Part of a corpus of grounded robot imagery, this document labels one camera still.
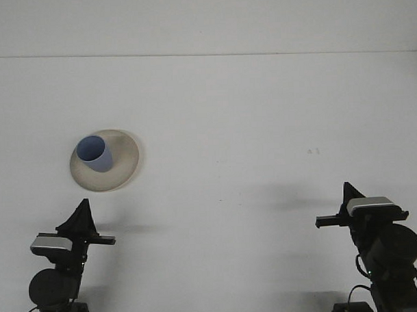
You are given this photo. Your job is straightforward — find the pale blue cup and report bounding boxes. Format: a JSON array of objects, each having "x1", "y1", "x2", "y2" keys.
[{"x1": 74, "y1": 134, "x2": 114, "y2": 175}]

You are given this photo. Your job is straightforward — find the pale round plate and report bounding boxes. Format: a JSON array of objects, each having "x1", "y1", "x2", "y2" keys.
[{"x1": 68, "y1": 127, "x2": 145, "y2": 194}]

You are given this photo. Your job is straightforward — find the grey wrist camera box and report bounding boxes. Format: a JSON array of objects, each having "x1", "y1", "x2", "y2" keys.
[
  {"x1": 29, "y1": 234, "x2": 75, "y2": 255},
  {"x1": 345, "y1": 195, "x2": 403, "y2": 216}
]

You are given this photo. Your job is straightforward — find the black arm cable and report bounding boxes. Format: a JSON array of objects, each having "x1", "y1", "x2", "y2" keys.
[
  {"x1": 22, "y1": 294, "x2": 79, "y2": 312},
  {"x1": 346, "y1": 252, "x2": 417, "y2": 306}
]

